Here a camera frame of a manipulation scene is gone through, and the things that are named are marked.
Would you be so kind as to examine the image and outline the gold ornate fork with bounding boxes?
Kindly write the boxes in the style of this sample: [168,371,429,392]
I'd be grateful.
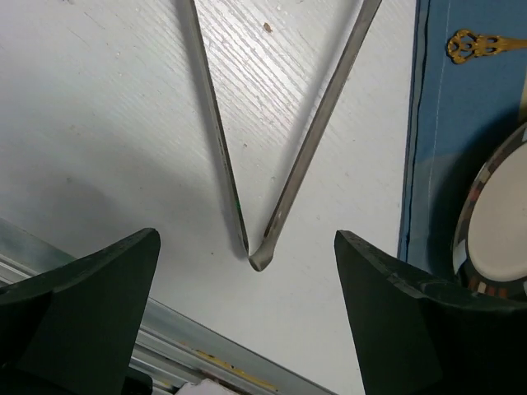
[446,29,526,64]

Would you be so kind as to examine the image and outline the blue beige patchwork placemat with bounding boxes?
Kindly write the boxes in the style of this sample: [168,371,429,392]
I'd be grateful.
[398,1,526,279]

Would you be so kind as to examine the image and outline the aluminium table edge rail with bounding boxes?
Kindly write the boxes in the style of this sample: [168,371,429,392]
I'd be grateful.
[1,221,328,394]

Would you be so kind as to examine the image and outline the dark rimmed ceramic plate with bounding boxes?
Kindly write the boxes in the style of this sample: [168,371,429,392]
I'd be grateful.
[452,124,526,301]

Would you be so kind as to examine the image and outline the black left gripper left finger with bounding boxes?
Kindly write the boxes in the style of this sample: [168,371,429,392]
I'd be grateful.
[1,228,161,394]

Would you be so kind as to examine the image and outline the steel serving tongs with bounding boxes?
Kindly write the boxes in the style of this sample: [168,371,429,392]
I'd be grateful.
[182,1,381,272]

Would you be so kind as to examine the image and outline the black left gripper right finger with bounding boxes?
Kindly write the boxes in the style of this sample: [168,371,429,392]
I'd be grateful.
[334,230,526,394]

